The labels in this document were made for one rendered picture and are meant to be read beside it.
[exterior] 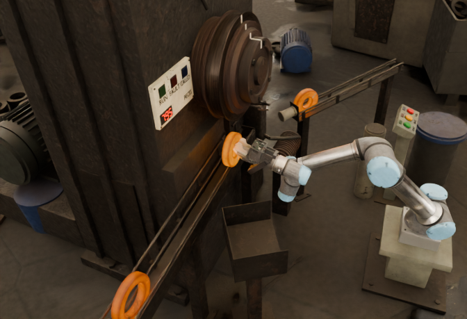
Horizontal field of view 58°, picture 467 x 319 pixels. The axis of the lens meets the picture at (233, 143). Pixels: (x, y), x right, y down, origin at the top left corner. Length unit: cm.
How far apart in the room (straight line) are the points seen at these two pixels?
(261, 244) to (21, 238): 167
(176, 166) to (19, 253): 142
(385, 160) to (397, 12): 280
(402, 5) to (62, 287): 358
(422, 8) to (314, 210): 230
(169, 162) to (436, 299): 151
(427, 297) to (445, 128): 102
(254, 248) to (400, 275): 94
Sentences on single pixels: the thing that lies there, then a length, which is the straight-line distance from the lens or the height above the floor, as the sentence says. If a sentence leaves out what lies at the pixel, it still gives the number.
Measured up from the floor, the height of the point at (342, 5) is 47.
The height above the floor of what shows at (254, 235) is 60.
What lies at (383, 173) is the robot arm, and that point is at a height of 86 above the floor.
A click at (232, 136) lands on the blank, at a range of 178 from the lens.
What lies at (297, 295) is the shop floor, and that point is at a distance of 233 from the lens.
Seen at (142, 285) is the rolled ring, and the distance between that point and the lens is 161.
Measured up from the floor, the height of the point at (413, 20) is 47.
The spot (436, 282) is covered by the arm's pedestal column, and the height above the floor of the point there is 2.
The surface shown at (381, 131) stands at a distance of 255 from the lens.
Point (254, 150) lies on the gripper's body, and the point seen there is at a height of 88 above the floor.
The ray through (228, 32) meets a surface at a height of 132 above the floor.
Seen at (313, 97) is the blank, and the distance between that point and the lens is 239.
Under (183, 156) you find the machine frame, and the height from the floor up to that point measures 87.
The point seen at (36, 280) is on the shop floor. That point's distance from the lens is 266.
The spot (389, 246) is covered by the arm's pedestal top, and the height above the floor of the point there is 30.
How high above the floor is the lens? 194
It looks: 37 degrees down
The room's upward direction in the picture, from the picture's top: 3 degrees counter-clockwise
